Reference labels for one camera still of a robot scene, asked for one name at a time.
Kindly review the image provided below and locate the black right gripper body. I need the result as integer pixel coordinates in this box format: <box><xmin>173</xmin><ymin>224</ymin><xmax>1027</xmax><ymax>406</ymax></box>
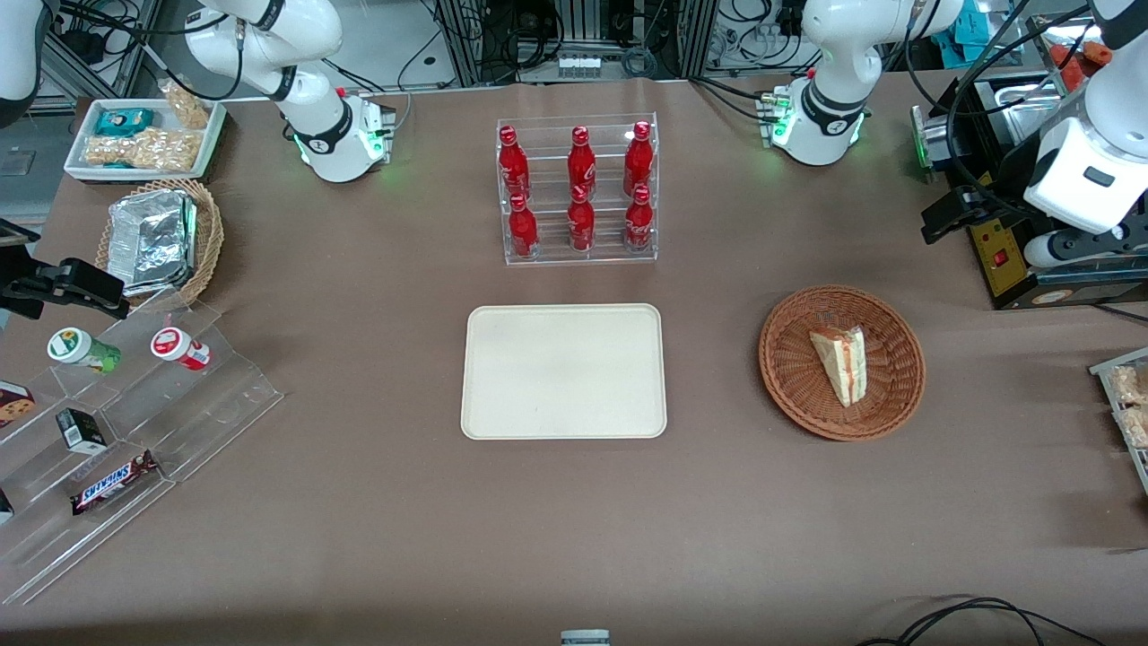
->
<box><xmin>0</xmin><ymin>221</ymin><xmax>48</xmax><ymax>320</ymax></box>

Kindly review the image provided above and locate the triangular sandwich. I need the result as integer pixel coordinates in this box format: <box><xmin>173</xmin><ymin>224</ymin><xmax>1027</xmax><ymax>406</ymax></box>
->
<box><xmin>809</xmin><ymin>324</ymin><xmax>869</xmax><ymax>408</ymax></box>

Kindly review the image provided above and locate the light tan wicker basket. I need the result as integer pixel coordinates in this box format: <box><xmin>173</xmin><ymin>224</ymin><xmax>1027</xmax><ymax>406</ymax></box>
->
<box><xmin>94</xmin><ymin>177</ymin><xmax>225</xmax><ymax>311</ymax></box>

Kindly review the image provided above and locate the white rectangular snack tray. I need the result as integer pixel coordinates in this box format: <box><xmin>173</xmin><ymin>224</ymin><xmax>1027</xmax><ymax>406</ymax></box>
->
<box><xmin>64</xmin><ymin>96</ymin><xmax>228</xmax><ymax>184</ymax></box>

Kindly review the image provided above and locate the white tray with snack bags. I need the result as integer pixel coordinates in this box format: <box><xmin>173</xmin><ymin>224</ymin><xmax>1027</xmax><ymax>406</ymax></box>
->
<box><xmin>1089</xmin><ymin>347</ymin><xmax>1148</xmax><ymax>496</ymax></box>

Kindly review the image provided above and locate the brown wicker basket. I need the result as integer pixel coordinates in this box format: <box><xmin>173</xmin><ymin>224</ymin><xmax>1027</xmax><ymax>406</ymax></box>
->
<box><xmin>758</xmin><ymin>284</ymin><xmax>926</xmax><ymax>442</ymax></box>

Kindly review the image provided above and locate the cream plastic tray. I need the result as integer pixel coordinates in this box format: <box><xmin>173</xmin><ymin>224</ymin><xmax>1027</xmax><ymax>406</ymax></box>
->
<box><xmin>460</xmin><ymin>303</ymin><xmax>669</xmax><ymax>441</ymax></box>

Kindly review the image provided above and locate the green lidded snack cup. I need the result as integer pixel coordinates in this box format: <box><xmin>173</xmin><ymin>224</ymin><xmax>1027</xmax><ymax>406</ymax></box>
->
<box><xmin>47</xmin><ymin>327</ymin><xmax>123</xmax><ymax>375</ymax></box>

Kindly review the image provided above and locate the black food warmer appliance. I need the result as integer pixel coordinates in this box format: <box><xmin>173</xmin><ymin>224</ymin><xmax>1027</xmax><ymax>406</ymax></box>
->
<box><xmin>913</xmin><ymin>13</ymin><xmax>1148</xmax><ymax>312</ymax></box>

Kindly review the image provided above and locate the silver foil wrapped package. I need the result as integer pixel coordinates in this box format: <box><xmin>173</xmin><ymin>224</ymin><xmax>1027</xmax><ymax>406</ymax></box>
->
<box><xmin>107</xmin><ymin>189</ymin><xmax>199</xmax><ymax>298</ymax></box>

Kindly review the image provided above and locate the steel pan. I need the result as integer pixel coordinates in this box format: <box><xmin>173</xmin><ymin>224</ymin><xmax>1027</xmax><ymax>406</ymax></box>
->
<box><xmin>994</xmin><ymin>81</ymin><xmax>1091</xmax><ymax>144</ymax></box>

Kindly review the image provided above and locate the red lidded snack cup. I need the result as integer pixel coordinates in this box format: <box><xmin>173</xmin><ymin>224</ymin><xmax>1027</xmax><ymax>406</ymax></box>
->
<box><xmin>150</xmin><ymin>327</ymin><xmax>213</xmax><ymax>372</ymax></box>

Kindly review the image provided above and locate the brown cookie box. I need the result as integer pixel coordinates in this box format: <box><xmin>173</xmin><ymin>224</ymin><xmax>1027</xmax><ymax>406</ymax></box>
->
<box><xmin>0</xmin><ymin>380</ymin><xmax>38</xmax><ymax>430</ymax></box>

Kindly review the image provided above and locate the orange red food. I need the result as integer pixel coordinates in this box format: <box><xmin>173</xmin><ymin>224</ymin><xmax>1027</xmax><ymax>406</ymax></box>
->
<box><xmin>1048</xmin><ymin>38</ymin><xmax>1115</xmax><ymax>80</ymax></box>

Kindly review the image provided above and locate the large clear peanut bag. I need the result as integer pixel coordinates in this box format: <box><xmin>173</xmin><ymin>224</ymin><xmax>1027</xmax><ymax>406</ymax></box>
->
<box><xmin>83</xmin><ymin>127</ymin><xmax>202</xmax><ymax>173</ymax></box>

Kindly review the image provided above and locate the small black box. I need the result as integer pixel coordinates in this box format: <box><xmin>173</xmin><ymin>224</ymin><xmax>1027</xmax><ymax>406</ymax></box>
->
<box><xmin>55</xmin><ymin>407</ymin><xmax>109</xmax><ymax>456</ymax></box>

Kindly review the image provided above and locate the teal snack packet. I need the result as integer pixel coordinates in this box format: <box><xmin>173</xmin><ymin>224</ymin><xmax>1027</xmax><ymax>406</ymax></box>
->
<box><xmin>94</xmin><ymin>107</ymin><xmax>156</xmax><ymax>138</ymax></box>

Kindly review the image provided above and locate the clear acrylic stepped shelf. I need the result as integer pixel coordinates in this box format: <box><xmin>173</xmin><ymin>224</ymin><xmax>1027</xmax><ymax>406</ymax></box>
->
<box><xmin>0</xmin><ymin>287</ymin><xmax>285</xmax><ymax>607</ymax></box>

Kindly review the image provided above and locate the small clear peanut bag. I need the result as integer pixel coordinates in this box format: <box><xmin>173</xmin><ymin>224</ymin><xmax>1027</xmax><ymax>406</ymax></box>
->
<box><xmin>159</xmin><ymin>78</ymin><xmax>213</xmax><ymax>130</ymax></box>

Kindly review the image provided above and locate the Snickers chocolate bar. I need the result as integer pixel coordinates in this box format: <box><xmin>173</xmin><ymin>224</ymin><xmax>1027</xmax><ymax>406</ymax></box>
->
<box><xmin>70</xmin><ymin>450</ymin><xmax>161</xmax><ymax>517</ymax></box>

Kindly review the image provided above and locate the clear snack bag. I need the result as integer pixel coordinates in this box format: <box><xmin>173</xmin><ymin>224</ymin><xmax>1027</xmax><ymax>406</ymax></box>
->
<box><xmin>1107</xmin><ymin>362</ymin><xmax>1148</xmax><ymax>451</ymax></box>

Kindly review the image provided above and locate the red cola bottle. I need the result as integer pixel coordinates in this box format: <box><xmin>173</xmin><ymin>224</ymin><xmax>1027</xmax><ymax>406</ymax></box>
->
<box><xmin>566</xmin><ymin>185</ymin><xmax>596</xmax><ymax>254</ymax></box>
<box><xmin>622</xmin><ymin>120</ymin><xmax>655</xmax><ymax>198</ymax></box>
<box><xmin>498</xmin><ymin>125</ymin><xmax>531</xmax><ymax>201</ymax></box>
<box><xmin>567</xmin><ymin>125</ymin><xmax>598</xmax><ymax>200</ymax></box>
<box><xmin>624</xmin><ymin>184</ymin><xmax>655</xmax><ymax>253</ymax></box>
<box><xmin>508</xmin><ymin>193</ymin><xmax>540</xmax><ymax>260</ymax></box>

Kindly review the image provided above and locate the clear acrylic bottle rack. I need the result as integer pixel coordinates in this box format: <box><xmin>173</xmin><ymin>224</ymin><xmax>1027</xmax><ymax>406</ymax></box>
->
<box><xmin>495</xmin><ymin>111</ymin><xmax>659</xmax><ymax>267</ymax></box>

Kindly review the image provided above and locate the black floor cable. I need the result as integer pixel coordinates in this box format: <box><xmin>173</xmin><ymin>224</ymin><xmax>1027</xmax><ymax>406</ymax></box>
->
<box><xmin>855</xmin><ymin>596</ymin><xmax>1106</xmax><ymax>646</ymax></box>

